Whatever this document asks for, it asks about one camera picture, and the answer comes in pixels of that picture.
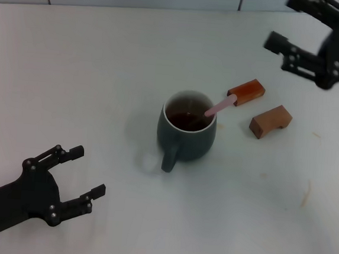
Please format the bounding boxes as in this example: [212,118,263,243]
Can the grey ceramic mug with tea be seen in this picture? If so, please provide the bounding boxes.
[153,86,221,177]

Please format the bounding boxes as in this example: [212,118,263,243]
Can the pink handled metal spoon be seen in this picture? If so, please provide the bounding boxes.
[190,91,238,132]

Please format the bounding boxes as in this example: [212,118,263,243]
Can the light wooden arch block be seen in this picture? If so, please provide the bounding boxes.
[247,102,295,143]

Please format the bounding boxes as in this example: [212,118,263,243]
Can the reddish brown wooden block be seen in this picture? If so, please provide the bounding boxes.
[226,76,267,110]

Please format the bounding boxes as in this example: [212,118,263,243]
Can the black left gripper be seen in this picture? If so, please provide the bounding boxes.
[0,138,111,251]

